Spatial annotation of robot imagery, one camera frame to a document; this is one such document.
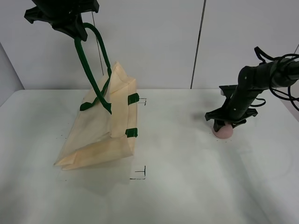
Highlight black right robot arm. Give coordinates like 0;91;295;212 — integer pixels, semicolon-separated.
205;57;299;137

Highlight black cable bundle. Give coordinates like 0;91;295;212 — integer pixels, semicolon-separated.
254;46;299;107

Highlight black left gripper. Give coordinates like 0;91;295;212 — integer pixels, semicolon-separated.
24;0;99;41

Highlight white linen bag green handles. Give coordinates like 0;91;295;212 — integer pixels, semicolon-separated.
54;23;140;170

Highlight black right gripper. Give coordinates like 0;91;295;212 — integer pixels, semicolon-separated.
205;85;258;133

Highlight pink peach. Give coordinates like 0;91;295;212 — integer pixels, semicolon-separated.
212;125;233;139

